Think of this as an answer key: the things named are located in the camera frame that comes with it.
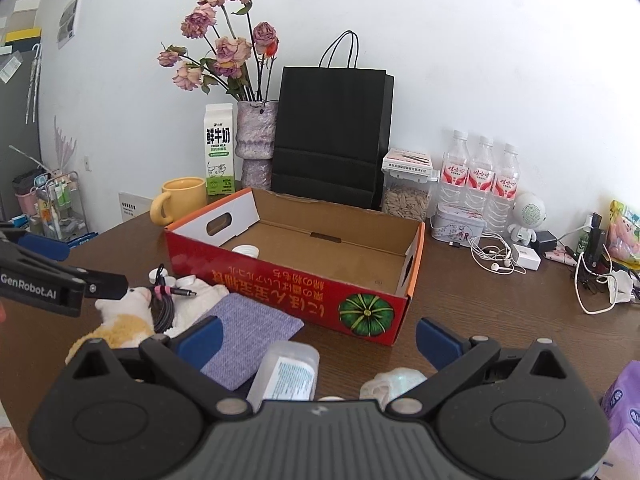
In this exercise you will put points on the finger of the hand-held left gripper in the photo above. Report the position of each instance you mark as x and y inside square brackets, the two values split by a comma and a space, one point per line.
[105, 286]
[45, 249]

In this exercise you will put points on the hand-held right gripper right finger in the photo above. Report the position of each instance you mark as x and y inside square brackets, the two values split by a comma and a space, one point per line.
[437, 342]

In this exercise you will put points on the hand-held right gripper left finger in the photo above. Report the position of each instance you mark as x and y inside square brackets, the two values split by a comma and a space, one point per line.
[202, 342]

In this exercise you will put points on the white cloth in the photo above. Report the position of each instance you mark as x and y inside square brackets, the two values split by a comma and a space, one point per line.
[200, 300]

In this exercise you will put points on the purple fabric pouch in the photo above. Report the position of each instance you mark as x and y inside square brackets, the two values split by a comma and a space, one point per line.
[250, 340]

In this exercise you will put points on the yellow white plush toy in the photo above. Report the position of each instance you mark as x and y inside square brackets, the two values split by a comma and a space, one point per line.
[125, 330]

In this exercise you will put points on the iridescent plastic bag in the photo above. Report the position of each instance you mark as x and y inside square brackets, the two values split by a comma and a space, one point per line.
[395, 380]

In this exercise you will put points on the translucent plastic container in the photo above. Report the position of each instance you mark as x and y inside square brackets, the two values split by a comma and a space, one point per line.
[285, 370]

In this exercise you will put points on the red cardboard box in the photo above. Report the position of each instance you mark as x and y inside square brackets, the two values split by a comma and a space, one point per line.
[280, 285]

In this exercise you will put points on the blue printed boxes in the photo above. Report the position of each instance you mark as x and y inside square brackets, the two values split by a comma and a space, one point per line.
[82, 240]

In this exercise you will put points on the pink cup dark lid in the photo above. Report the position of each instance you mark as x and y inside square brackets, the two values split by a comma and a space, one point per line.
[26, 197]

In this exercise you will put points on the white cardboard box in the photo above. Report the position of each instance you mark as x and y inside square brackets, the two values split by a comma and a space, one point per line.
[134, 206]

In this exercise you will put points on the white printed tin box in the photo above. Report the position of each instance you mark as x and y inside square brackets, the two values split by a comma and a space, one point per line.
[457, 225]

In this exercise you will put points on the yellow ceramic mug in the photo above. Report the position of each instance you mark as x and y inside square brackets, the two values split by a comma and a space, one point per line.
[187, 195]

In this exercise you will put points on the white charger block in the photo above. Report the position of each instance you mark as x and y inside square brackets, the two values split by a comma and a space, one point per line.
[526, 256]

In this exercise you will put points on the clear seed container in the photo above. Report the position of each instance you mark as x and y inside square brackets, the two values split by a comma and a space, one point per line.
[405, 200]

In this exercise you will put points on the black power adapter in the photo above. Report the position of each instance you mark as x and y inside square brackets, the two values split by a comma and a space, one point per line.
[546, 241]

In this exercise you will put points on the pink patterned tube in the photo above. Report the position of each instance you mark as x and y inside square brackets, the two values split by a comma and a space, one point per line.
[560, 256]

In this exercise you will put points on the white robot figure speaker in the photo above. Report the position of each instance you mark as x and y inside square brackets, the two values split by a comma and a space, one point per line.
[529, 207]

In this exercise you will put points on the clear water bottle red label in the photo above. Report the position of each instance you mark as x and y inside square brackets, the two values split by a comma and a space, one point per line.
[455, 175]
[505, 185]
[481, 180]

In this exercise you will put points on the white green milk carton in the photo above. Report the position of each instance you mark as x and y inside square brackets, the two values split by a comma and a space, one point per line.
[219, 160]

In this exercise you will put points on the small green bottle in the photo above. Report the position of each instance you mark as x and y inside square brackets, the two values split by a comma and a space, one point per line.
[582, 244]

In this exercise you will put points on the flat white red carton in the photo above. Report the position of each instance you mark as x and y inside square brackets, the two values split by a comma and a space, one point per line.
[407, 158]

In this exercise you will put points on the black stick device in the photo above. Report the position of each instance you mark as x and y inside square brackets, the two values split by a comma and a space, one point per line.
[596, 240]

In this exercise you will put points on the white face mask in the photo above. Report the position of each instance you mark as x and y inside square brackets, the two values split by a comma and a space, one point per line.
[622, 287]

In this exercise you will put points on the purple tissue pack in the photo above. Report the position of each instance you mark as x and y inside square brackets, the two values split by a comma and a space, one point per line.
[625, 400]

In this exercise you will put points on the purple speckled vase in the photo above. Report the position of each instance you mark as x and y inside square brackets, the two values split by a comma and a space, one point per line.
[255, 135]

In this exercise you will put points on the yellow pink snack bag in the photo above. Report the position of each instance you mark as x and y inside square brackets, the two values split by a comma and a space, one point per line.
[625, 235]

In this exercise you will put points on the black paper bag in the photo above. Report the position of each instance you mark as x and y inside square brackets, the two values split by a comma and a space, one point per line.
[330, 125]

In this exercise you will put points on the dried pink roses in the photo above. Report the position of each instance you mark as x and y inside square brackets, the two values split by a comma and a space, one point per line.
[232, 52]

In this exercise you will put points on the wall poster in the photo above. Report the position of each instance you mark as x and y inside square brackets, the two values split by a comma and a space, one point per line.
[69, 19]

